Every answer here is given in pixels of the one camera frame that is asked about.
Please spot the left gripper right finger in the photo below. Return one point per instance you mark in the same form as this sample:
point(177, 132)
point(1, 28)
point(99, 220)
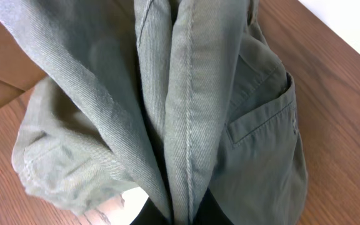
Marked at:
point(210, 213)

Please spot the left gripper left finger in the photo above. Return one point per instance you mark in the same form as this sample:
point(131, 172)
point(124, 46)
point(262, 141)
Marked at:
point(150, 215)

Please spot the grey-green shorts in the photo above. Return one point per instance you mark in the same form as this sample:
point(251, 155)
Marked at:
point(173, 97)

